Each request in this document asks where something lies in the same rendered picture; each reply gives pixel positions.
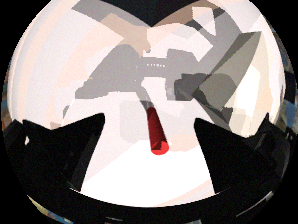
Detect red peg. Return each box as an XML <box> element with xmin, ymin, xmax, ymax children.
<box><xmin>146</xmin><ymin>108</ymin><xmax>169</xmax><ymax>156</ymax></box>

